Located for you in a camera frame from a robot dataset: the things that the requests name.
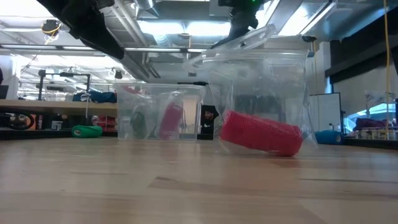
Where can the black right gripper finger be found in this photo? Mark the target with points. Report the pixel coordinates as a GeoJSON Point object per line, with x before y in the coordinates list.
{"type": "Point", "coordinates": [242, 26]}

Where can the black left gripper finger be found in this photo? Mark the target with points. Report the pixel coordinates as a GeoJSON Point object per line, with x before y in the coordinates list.
{"type": "Point", "coordinates": [105, 43]}

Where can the clear plastic zip bag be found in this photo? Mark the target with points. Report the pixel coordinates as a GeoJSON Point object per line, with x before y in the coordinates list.
{"type": "Point", "coordinates": [264, 77]}

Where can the red elastic bandage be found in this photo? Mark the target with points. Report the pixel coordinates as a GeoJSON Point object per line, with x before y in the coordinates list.
{"type": "Point", "coordinates": [261, 133]}

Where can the bagged green bandage roll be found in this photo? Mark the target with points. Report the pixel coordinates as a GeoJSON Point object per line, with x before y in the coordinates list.
{"type": "Point", "coordinates": [138, 124]}

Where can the bagged red bandage roll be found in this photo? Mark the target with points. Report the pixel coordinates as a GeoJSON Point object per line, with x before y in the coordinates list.
{"type": "Point", "coordinates": [170, 119]}

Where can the blue bandage roll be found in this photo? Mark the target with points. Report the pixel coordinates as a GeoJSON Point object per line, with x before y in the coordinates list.
{"type": "Point", "coordinates": [328, 137]}

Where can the long ceiling light strip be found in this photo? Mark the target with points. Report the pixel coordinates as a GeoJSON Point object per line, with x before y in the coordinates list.
{"type": "Point", "coordinates": [155, 49]}

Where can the blue cloth pile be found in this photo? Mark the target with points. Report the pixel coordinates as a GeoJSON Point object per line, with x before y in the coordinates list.
{"type": "Point", "coordinates": [99, 96]}

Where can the clear plastic storage bin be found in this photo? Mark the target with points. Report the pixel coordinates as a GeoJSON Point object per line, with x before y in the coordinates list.
{"type": "Point", "coordinates": [124, 99]}

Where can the long wooden workbench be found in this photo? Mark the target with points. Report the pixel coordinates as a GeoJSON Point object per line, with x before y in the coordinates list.
{"type": "Point", "coordinates": [62, 108]}

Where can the person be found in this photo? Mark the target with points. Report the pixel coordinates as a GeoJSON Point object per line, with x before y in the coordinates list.
{"type": "Point", "coordinates": [209, 119]}

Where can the white whiteboard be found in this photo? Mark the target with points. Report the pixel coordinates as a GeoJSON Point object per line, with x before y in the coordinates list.
{"type": "Point", "coordinates": [323, 112]}

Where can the purple cloth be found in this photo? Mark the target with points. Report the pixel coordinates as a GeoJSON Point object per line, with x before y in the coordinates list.
{"type": "Point", "coordinates": [370, 123]}

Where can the row of small bottles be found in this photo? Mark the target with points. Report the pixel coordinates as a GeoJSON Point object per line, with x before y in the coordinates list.
{"type": "Point", "coordinates": [373, 134]}

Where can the black camera rig frame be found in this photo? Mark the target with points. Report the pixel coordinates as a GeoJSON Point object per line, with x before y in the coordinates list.
{"type": "Point", "coordinates": [74, 74]}

